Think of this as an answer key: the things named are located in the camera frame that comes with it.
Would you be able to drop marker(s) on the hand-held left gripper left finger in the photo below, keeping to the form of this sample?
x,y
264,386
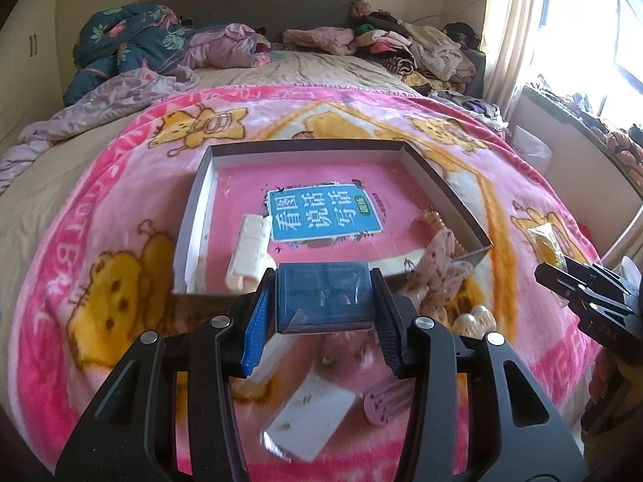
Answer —
x,y
257,321

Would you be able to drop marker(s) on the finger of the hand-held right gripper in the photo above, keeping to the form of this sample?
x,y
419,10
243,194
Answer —
x,y
557,281
593,273

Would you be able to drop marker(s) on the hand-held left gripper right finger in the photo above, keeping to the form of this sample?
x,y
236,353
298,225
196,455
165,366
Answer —
x,y
388,324

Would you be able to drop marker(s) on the yellow packet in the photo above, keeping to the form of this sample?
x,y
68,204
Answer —
x,y
545,243

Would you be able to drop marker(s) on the blue transparent plastic box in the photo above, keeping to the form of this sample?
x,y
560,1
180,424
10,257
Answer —
x,y
321,296

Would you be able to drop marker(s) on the pink comb hair clip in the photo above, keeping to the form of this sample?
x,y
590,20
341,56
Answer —
x,y
384,401

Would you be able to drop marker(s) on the floral fabric bow hair clip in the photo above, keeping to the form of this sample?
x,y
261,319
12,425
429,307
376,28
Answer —
x,y
437,261

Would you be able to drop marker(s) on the large pearl hair clip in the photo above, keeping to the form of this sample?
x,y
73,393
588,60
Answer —
x,y
472,319

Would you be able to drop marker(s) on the earring card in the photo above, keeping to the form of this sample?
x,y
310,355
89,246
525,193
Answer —
x,y
311,411

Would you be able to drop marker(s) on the pearl bead hair clip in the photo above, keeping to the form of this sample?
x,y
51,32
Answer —
x,y
432,218

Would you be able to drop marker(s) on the grey cardboard box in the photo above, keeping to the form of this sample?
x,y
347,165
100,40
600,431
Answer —
x,y
311,153

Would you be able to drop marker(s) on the cream hair clip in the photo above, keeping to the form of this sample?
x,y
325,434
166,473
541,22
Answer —
x,y
248,246

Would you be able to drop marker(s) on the white plastic bag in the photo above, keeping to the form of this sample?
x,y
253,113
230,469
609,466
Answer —
x,y
530,148

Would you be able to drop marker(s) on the pink book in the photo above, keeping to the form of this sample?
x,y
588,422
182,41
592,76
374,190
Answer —
x,y
241,186

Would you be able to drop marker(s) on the windowsill clutter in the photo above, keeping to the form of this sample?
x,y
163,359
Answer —
x,y
593,120

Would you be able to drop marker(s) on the pink printed blanket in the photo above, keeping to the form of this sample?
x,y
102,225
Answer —
x,y
125,186

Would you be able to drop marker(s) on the purple clothes heap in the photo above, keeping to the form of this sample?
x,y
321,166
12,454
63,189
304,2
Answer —
x,y
472,108

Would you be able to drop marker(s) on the window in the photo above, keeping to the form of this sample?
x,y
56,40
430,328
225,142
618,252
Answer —
x,y
593,25

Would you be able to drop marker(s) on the cream curtain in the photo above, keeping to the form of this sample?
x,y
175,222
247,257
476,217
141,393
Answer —
x,y
512,35

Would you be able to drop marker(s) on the pile of clothes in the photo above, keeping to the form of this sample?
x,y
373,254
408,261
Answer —
x,y
432,50

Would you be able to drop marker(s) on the grey lilac printed sheet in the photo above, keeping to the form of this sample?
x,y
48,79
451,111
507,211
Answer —
x,y
100,98

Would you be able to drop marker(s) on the lilac garment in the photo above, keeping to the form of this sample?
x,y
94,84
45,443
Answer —
x,y
221,47

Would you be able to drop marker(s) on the pink fuzzy garment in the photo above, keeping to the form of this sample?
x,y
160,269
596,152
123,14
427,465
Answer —
x,y
321,37

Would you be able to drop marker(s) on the dark floral quilt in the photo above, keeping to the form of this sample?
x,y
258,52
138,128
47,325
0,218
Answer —
x,y
130,35

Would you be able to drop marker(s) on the grey headboard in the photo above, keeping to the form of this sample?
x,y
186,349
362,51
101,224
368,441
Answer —
x,y
281,5

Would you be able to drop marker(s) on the cream wardrobe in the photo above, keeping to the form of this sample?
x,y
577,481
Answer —
x,y
30,45

